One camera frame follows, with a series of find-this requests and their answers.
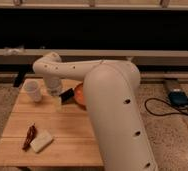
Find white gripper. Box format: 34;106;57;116
45;77;74;102

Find orange ceramic bowl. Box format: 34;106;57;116
74;83;86;108

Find white rectangular sponge block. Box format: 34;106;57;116
30;131;53;153

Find white ceramic cup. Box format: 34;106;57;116
24;81;42;102

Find blue power adapter box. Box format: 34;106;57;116
168;91;188;107

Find black cable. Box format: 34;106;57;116
144;83;188;168

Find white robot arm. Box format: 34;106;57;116
33;52;158;171

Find dark red chili pepper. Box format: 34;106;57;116
22;125;37;150

